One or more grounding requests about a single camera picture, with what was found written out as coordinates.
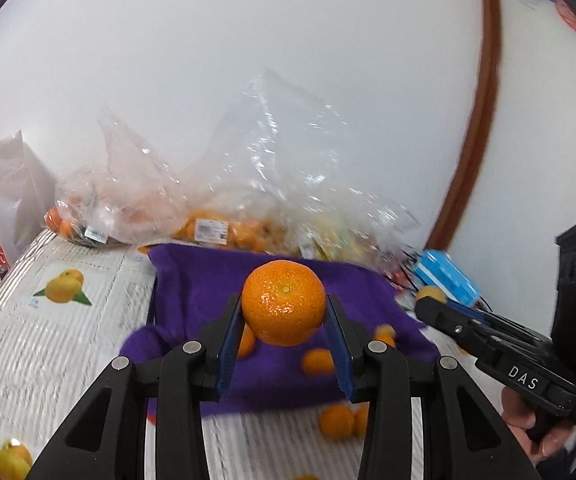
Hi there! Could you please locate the small orange kumquat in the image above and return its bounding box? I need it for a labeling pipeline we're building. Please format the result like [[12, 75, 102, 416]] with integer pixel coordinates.
[[375, 334, 396, 348]]

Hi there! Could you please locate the small orange fruit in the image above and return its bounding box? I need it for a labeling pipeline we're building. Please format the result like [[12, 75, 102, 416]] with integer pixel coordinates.
[[318, 404, 355, 441], [354, 403, 369, 439]]

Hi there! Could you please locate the orange mandarin front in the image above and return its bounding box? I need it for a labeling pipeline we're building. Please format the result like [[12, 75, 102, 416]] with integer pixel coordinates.
[[301, 348, 335, 376]]

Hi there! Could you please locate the orange mandarin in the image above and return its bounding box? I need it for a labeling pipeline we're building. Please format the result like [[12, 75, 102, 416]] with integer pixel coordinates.
[[301, 348, 335, 376], [237, 324, 256, 359], [241, 260, 326, 347]]

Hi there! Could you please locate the bag of red fruits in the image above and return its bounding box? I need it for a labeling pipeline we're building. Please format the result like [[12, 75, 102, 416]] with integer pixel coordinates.
[[385, 268, 418, 292]]

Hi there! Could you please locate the person's right hand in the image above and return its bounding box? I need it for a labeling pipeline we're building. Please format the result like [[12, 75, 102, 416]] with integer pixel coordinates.
[[501, 388, 575, 465]]

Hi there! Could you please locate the blue tissue box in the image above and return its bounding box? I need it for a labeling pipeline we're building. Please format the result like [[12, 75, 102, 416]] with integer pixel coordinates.
[[413, 249, 481, 307]]

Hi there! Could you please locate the plastic bag of yellow fruit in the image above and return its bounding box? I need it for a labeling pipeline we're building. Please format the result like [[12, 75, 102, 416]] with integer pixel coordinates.
[[289, 188, 419, 274]]

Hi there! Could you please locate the purple towel lined tray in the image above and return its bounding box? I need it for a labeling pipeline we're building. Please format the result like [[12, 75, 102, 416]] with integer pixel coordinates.
[[121, 244, 438, 415]]

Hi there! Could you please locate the plastic bag of kumquats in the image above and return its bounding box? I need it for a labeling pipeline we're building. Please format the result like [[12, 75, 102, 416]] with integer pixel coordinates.
[[173, 70, 349, 258]]

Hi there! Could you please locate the plastic bag of oranges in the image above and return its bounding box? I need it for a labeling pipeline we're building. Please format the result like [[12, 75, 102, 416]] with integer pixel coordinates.
[[44, 110, 189, 247]]

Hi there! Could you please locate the white plastic bag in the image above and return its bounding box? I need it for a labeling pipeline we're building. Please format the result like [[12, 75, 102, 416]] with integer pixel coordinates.
[[0, 131, 56, 264]]

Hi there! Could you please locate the brown wooden door frame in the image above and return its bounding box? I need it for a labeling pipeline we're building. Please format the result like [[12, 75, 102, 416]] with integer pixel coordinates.
[[424, 0, 502, 252]]

